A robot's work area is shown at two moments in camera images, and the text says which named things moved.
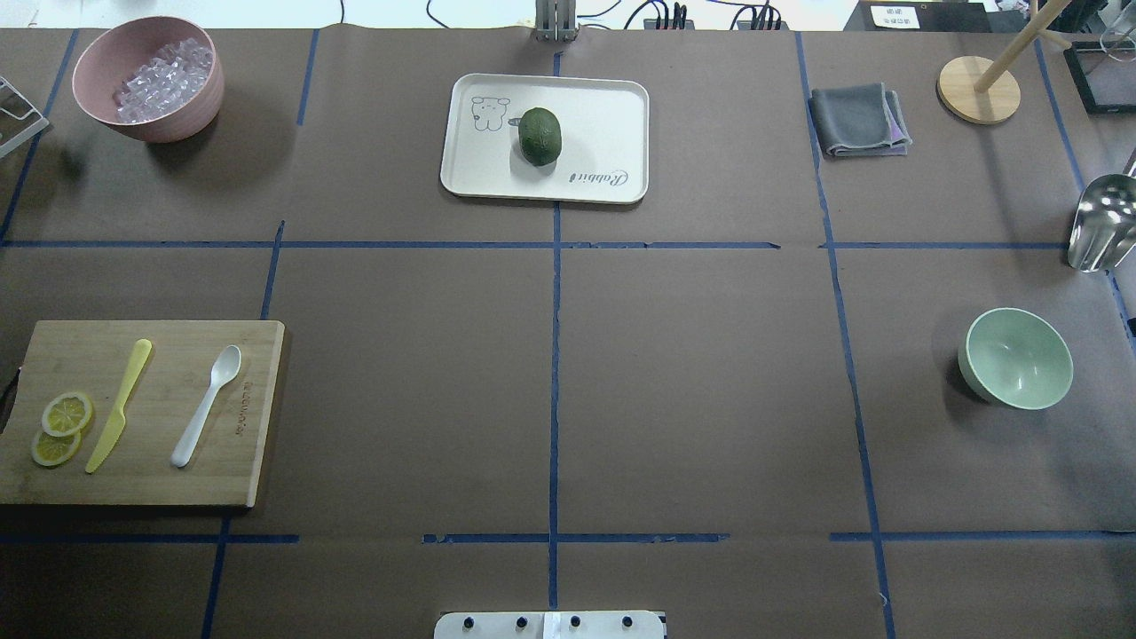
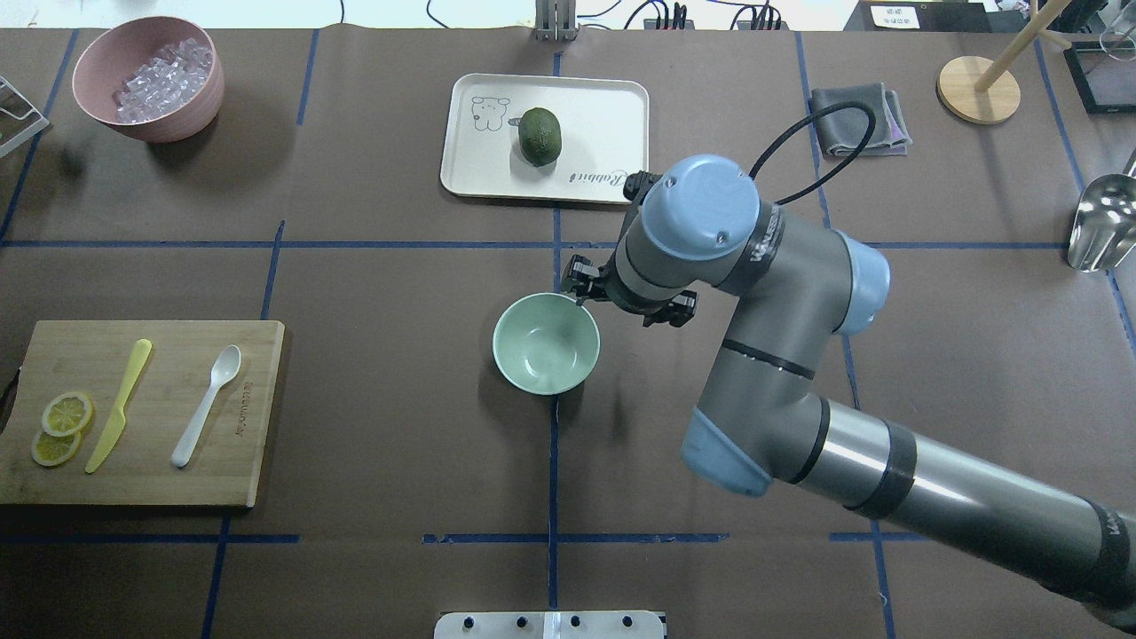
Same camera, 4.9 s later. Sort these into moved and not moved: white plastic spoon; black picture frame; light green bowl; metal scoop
Moved: light green bowl
Not moved: black picture frame; white plastic spoon; metal scoop
